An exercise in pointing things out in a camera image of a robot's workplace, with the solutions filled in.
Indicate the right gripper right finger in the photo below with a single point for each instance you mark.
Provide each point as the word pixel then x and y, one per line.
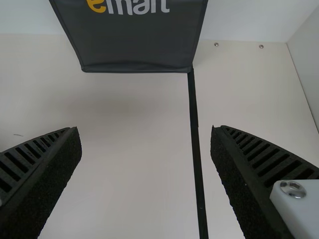
pixel 249 179

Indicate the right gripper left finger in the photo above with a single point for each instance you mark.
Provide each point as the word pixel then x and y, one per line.
pixel 37 179

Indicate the black strip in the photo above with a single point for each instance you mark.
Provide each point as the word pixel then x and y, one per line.
pixel 197 149

